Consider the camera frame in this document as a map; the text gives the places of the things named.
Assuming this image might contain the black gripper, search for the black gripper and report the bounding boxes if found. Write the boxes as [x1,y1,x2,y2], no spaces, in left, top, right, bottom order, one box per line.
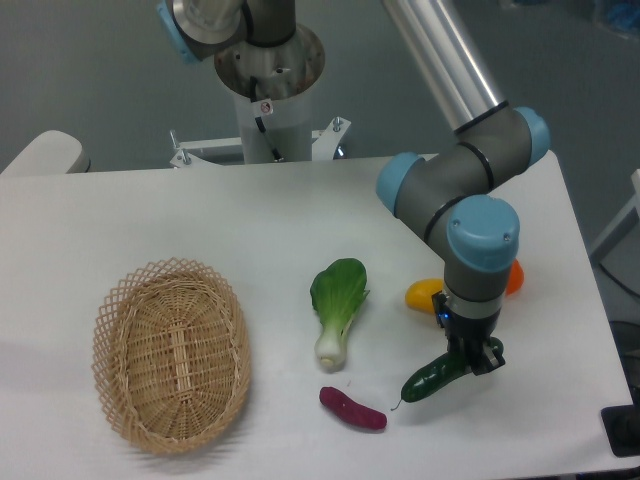
[444,308,505,378]

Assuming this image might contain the dark green cucumber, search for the dark green cucumber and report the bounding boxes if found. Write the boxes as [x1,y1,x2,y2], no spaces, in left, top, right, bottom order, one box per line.
[392,342,478,411]

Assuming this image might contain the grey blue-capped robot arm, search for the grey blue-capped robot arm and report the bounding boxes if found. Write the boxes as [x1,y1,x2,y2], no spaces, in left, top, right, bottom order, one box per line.
[157,1,550,375]

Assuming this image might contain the yellow lemon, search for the yellow lemon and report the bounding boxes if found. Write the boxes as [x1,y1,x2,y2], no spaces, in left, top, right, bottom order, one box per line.
[404,278,444,315]

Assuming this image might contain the orange tangerine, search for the orange tangerine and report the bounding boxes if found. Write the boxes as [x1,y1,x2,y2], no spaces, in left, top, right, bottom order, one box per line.
[505,260,525,296]

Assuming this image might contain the purple sweet potato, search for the purple sweet potato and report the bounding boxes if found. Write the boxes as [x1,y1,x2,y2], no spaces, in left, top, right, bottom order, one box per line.
[319,386,387,432]

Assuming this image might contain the green bok choy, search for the green bok choy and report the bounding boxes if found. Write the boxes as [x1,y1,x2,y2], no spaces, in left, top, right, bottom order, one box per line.
[310,258,369,371]

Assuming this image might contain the black device at table edge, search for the black device at table edge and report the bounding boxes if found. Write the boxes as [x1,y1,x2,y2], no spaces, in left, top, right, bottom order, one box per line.
[601,405,639,458]

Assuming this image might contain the woven wicker basket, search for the woven wicker basket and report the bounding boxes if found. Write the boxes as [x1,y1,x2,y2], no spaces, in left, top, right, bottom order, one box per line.
[92,258,251,455]

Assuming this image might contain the white chair armrest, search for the white chair armrest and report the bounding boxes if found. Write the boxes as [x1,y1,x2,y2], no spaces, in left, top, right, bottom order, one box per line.
[1,130,91,178]

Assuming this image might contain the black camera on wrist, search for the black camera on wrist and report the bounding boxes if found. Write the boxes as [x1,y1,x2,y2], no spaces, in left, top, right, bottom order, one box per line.
[432,290,450,329]

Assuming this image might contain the white frame at right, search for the white frame at right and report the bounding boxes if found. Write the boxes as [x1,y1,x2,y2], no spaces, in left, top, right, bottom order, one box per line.
[589,170,639,265]

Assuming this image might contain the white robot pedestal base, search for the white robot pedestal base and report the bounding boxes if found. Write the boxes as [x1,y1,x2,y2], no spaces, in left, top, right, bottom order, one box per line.
[170,24,351,168]

